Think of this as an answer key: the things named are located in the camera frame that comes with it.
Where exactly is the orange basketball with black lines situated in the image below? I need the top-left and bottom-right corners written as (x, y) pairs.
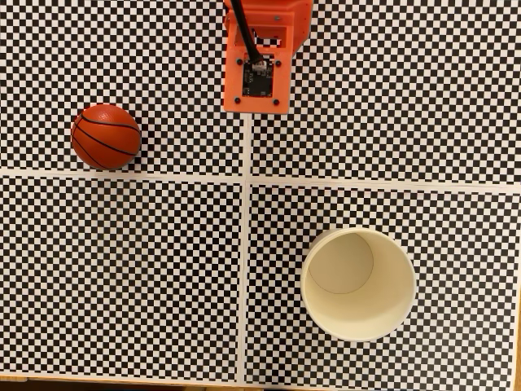
top-left (70, 103), bottom-right (142, 171)

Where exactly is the cream paper cup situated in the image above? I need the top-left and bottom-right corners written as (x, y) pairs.
top-left (300, 227), bottom-right (417, 343)

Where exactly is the black camera cable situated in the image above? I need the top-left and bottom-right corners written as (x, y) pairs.
top-left (229, 0), bottom-right (266, 67)

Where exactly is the orange camera mount with board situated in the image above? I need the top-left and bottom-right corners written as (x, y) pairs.
top-left (222, 0), bottom-right (304, 115)

